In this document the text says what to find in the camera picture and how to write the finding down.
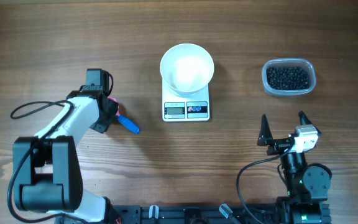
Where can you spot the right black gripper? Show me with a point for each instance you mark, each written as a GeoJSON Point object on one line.
{"type": "Point", "coordinates": [265, 139]}

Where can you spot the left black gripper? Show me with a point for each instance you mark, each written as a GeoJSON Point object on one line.
{"type": "Point", "coordinates": [100, 127]}

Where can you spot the pink scoop with blue handle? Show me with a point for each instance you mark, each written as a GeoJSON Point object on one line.
{"type": "Point", "coordinates": [126, 122]}

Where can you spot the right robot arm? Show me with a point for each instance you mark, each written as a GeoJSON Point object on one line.
{"type": "Point", "coordinates": [307, 184]}

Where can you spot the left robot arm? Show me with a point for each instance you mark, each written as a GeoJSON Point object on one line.
{"type": "Point", "coordinates": [46, 182]}

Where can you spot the white digital kitchen scale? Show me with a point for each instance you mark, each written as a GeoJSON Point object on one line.
{"type": "Point", "coordinates": [185, 108]}

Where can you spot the white round bowl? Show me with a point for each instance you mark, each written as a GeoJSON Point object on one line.
{"type": "Point", "coordinates": [186, 68]}

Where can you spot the pile of black beans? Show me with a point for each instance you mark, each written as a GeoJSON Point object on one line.
{"type": "Point", "coordinates": [288, 78]}

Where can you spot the clear plastic food container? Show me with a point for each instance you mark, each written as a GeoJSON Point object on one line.
{"type": "Point", "coordinates": [289, 62]}

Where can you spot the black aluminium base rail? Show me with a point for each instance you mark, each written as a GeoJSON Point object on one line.
{"type": "Point", "coordinates": [256, 213]}

